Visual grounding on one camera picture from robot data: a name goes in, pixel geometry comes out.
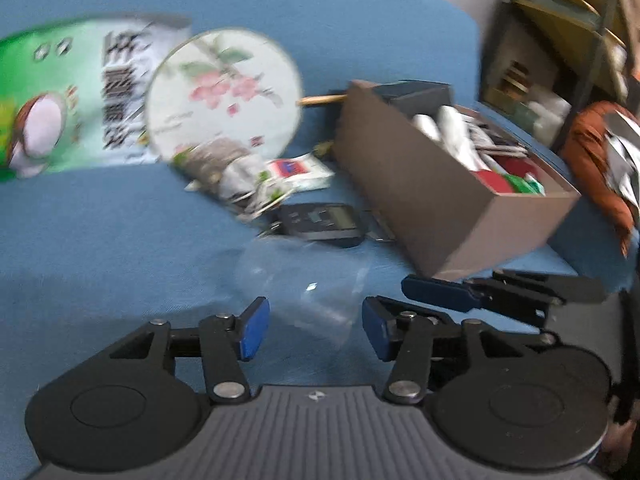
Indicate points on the green small box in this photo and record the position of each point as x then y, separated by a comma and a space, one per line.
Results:
525, 185

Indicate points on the orange brown jacket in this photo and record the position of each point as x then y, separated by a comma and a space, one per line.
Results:
584, 151

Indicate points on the black digital scale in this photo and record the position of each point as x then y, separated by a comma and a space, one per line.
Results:
337, 224

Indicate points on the round floral hand fan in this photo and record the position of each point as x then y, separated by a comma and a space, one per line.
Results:
232, 84

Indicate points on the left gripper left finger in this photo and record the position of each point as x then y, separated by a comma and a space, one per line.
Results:
222, 341

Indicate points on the grey white garment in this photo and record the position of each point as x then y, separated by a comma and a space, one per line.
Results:
622, 148

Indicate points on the white glove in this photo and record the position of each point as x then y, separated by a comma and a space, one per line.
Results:
451, 133

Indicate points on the small black box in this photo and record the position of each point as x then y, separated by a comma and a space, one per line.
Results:
415, 97

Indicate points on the herb tea packet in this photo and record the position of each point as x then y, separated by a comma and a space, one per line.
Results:
233, 175

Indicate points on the black metal shelf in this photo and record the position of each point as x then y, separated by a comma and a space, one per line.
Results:
544, 61

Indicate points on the white tissue packet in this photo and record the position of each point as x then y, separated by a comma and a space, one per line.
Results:
303, 173

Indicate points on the blue sofa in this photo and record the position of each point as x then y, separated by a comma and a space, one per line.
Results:
223, 256

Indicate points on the brown cardboard box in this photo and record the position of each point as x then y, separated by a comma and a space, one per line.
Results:
446, 220

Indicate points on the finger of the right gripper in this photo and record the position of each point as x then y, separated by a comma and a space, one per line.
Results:
519, 302
567, 288

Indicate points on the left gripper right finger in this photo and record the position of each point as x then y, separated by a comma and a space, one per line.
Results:
426, 347

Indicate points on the clear plastic cup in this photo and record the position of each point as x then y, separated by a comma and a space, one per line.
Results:
312, 287

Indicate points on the green coconut snack bag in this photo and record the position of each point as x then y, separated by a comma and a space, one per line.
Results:
72, 93

